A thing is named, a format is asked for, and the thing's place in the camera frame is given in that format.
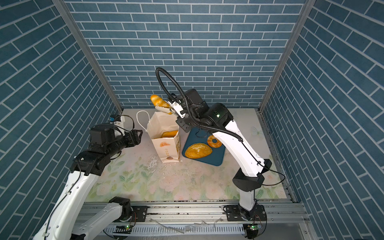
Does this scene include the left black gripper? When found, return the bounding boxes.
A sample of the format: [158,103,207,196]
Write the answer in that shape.
[105,128,144,159]

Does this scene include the large twisted ring bread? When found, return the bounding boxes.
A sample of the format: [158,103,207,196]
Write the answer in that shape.
[162,130,179,138]

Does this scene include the large seeded oval loaf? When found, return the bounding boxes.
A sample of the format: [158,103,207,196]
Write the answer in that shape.
[185,143,213,159]

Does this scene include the white paper bread bag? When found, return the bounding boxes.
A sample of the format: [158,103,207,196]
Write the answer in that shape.
[136,110,181,163]

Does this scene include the striped long bread roll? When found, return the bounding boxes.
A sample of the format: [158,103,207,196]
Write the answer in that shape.
[150,95,171,109]

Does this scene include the small ring donut bread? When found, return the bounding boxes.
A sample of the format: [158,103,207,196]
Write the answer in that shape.
[207,135,222,148]

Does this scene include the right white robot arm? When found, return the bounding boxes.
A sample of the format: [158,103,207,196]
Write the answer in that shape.
[175,103,272,221]

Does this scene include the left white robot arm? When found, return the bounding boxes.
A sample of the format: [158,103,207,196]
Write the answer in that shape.
[34,124,143,240]

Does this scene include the dark teal tray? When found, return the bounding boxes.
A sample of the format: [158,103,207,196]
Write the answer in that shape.
[182,128,226,166]

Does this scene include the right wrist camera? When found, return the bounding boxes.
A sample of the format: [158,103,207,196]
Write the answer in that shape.
[176,89,209,113]

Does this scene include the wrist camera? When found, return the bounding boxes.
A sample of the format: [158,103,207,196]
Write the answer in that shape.
[89,115,124,148]
[176,89,209,113]

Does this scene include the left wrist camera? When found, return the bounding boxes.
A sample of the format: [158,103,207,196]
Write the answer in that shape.
[89,115,124,148]

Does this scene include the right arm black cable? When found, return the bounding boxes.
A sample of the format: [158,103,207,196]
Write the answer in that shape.
[155,67,286,187]

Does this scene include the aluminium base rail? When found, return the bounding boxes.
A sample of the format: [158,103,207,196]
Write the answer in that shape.
[52,201,319,240]

